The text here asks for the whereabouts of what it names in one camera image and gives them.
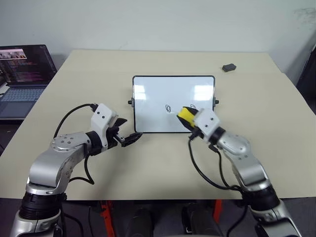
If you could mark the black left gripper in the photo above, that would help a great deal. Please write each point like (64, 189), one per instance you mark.
(112, 138)

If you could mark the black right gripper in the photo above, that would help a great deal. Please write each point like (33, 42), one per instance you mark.
(193, 129)

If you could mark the yellow sponge eraser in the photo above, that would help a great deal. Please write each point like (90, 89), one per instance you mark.
(185, 114)

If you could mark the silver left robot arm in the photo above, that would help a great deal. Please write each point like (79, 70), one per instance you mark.
(49, 163)

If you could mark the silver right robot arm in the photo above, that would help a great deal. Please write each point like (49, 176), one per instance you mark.
(249, 168)

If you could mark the small black-framed whiteboard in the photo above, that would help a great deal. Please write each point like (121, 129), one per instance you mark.
(172, 91)

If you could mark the small black block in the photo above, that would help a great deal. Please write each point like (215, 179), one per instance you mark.
(229, 67)

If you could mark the red table leg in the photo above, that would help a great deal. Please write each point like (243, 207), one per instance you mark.
(218, 206)
(107, 219)

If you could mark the dark rounded shape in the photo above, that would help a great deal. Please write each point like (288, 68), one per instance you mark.
(202, 222)
(142, 222)

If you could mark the open blue laptop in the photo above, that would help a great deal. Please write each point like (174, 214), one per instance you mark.
(19, 93)

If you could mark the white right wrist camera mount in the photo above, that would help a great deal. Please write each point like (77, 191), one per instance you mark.
(207, 122)

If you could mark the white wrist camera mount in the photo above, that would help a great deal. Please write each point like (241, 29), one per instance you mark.
(207, 122)
(102, 118)

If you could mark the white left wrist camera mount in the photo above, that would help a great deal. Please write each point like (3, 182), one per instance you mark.
(102, 118)

